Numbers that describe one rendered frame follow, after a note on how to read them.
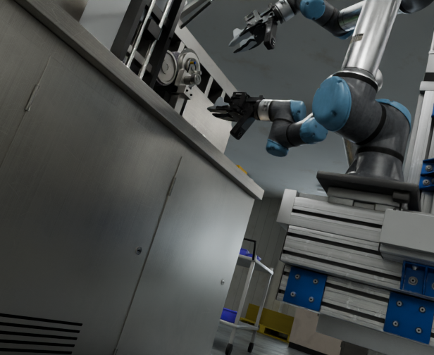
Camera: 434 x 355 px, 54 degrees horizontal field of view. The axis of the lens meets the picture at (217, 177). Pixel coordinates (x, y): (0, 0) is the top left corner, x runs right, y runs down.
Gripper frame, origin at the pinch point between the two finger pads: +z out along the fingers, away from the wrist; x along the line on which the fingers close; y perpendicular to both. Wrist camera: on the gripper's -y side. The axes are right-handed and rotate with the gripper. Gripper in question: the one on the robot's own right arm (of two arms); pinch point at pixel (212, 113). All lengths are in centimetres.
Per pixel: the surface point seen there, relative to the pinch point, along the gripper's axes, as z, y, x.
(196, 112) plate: 45, 25, -48
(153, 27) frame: -0.3, 6.3, 41.3
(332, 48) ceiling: 59, 201, -237
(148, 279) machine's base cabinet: -14, -63, 22
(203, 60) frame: 46, 52, -39
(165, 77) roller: 13.2, 5.3, 15.7
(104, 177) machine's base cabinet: -14, -44, 50
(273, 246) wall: 330, 82, -842
